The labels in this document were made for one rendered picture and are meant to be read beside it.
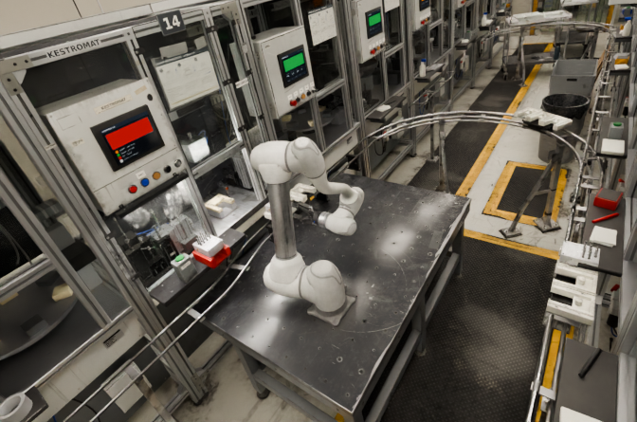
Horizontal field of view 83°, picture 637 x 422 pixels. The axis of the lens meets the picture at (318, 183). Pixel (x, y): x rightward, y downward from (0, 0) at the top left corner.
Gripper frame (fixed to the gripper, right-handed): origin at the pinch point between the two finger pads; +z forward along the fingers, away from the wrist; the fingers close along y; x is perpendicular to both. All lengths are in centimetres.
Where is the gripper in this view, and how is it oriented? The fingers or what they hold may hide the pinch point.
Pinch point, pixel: (294, 211)
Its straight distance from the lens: 214.5
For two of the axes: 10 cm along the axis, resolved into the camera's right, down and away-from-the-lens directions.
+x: -5.8, 5.1, -6.3
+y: -1.8, -8.4, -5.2
